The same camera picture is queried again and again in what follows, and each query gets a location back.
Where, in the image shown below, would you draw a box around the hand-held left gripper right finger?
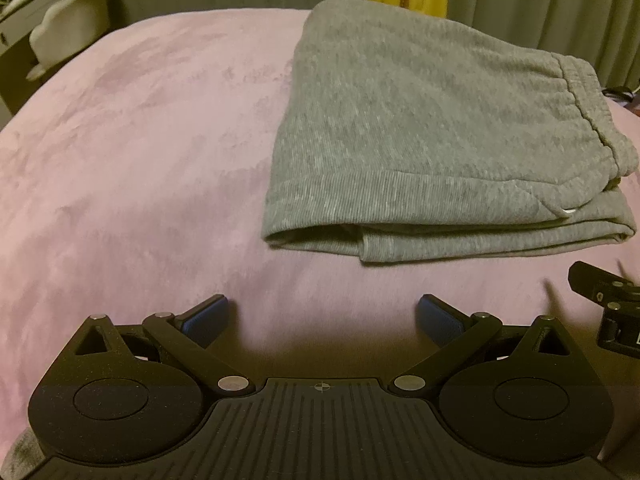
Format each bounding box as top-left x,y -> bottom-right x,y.
389,294 -> 572,397

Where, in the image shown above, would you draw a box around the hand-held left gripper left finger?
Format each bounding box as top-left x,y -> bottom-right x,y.
72,295 -> 257,397

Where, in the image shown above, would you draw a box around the grey sweat pants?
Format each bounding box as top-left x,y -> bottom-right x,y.
262,0 -> 640,265

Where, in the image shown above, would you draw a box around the pink fleece blanket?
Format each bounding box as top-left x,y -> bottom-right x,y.
0,7 -> 640,461

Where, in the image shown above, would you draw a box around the dark clutter pile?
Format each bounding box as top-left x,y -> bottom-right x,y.
601,84 -> 640,113

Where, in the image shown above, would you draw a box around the person's grey clothing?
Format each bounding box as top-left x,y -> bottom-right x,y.
7,429 -> 52,480

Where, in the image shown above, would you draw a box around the white scalloped chair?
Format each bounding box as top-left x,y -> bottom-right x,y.
26,0 -> 111,82

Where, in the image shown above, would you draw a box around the white dressing table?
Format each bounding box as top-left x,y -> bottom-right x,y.
0,0 -> 97,117

